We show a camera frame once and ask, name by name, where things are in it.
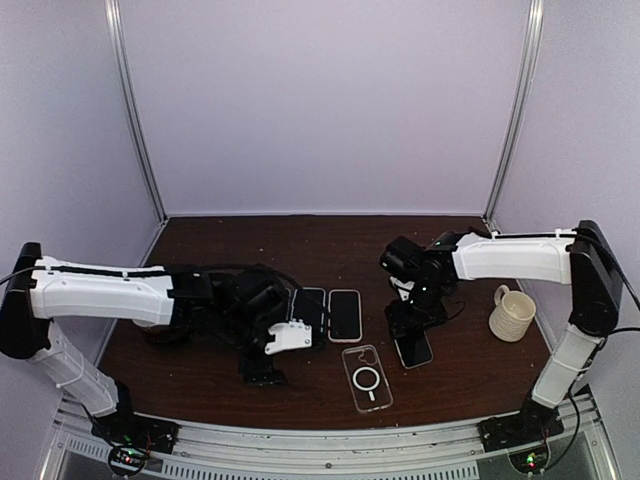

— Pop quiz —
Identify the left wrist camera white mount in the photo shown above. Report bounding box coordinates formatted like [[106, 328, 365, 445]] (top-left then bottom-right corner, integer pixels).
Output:
[[264, 322, 313, 356]]

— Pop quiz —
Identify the red floral saucer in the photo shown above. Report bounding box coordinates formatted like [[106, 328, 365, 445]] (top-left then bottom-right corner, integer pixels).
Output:
[[141, 326, 191, 345]]

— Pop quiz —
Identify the right aluminium frame post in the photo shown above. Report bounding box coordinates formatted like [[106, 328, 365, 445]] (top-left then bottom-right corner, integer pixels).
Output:
[[483, 0, 544, 229]]

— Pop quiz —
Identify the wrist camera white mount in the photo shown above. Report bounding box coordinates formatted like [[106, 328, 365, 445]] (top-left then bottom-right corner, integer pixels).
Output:
[[389, 276, 415, 302], [264, 322, 313, 356]]

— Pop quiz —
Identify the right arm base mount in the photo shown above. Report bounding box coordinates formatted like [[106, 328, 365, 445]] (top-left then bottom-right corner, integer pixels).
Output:
[[478, 398, 564, 475]]

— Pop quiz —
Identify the cream ribbed mug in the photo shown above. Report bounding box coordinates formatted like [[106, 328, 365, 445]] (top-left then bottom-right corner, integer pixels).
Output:
[[488, 285, 536, 343]]

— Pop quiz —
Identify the pink phone case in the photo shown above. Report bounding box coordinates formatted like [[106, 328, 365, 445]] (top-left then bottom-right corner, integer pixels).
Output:
[[327, 288, 363, 344]]

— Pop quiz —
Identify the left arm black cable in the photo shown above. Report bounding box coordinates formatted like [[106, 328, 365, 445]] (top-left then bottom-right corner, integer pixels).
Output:
[[0, 262, 301, 321]]

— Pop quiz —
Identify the left aluminium frame post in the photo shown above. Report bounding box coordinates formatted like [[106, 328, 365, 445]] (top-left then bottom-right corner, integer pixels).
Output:
[[104, 0, 168, 222]]

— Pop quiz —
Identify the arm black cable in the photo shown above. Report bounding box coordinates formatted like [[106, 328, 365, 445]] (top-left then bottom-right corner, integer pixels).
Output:
[[444, 227, 640, 471], [0, 262, 301, 321]]

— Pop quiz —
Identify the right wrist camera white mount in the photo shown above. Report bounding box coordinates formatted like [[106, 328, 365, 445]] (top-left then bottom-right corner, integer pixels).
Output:
[[389, 276, 415, 302]]

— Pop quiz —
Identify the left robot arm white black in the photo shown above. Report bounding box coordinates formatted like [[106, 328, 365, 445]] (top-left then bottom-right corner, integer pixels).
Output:
[[1, 243, 311, 444]]

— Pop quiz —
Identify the front aluminium rail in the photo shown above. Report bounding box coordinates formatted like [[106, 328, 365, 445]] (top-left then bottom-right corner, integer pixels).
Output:
[[42, 384, 619, 480]]

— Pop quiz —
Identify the aluminium frame post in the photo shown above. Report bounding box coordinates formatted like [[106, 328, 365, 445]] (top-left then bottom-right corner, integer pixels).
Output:
[[104, 0, 168, 222], [483, 0, 544, 229]]

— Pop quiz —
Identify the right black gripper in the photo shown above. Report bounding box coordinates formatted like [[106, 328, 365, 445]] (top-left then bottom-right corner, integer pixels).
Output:
[[386, 279, 449, 338]]

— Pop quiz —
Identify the light blue phone case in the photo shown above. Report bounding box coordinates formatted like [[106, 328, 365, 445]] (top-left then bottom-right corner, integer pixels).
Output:
[[291, 287, 327, 349]]

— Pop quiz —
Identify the grey clear phone case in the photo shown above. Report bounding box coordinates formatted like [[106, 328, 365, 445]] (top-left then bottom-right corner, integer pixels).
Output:
[[341, 345, 394, 414]]

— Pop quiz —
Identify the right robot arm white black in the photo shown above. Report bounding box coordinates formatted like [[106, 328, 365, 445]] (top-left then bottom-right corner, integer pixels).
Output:
[[379, 220, 624, 442]]

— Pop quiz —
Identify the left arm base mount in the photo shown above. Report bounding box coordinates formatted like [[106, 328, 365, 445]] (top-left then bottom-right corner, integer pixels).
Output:
[[86, 381, 179, 479]]

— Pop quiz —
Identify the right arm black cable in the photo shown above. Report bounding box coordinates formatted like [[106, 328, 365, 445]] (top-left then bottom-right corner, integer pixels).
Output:
[[444, 227, 640, 471]]

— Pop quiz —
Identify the dark smartphone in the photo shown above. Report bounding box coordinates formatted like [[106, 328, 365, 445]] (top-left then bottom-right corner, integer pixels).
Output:
[[394, 331, 434, 370]]

